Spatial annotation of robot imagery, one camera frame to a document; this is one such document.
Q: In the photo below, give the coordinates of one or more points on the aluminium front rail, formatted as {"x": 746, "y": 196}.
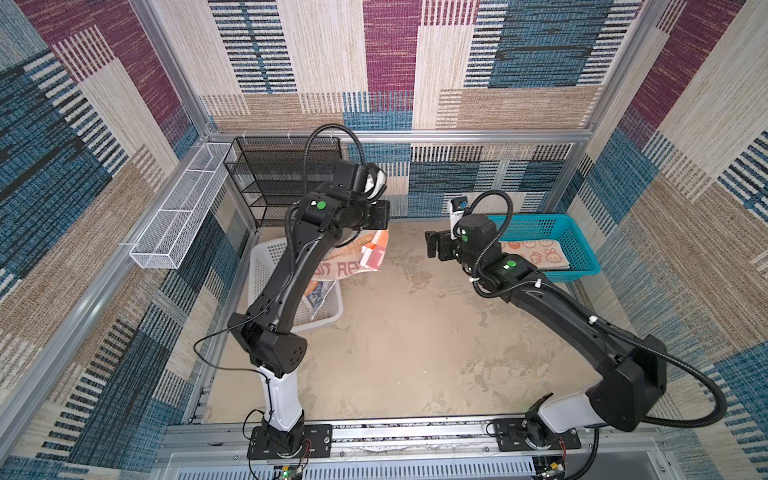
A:
{"x": 370, "y": 439}

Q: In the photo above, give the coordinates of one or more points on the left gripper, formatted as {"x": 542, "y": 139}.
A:
{"x": 382, "y": 215}

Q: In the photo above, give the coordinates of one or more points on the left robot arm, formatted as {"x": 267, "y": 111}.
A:
{"x": 313, "y": 227}

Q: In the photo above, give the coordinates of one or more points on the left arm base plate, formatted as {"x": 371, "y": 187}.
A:
{"x": 268, "y": 443}

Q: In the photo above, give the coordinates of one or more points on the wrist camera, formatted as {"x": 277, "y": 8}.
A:
{"x": 364, "y": 181}
{"x": 468, "y": 231}

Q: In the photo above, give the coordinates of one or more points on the orange bunny towel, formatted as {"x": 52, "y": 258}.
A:
{"x": 545, "y": 254}

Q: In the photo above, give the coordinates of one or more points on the teal plastic basket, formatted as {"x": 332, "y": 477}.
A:
{"x": 559, "y": 227}

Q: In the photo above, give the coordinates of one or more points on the orange rabbit towel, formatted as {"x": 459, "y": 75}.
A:
{"x": 365, "y": 254}

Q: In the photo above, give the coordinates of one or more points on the white mesh wall tray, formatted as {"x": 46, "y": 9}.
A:
{"x": 165, "y": 242}

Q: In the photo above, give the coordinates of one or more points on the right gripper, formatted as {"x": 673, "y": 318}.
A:
{"x": 443, "y": 240}

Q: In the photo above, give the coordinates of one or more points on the black wire shelf rack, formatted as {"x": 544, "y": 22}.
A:
{"x": 270, "y": 174}

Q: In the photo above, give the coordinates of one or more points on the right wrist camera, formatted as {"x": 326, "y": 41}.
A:
{"x": 468, "y": 231}

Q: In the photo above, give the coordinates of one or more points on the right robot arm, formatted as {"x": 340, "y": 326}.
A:
{"x": 633, "y": 377}

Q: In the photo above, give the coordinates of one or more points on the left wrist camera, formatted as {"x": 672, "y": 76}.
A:
{"x": 364, "y": 181}

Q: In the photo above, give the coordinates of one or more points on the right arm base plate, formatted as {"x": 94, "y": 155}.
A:
{"x": 517, "y": 434}

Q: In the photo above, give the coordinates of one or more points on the white plastic basket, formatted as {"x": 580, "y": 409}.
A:
{"x": 264, "y": 258}

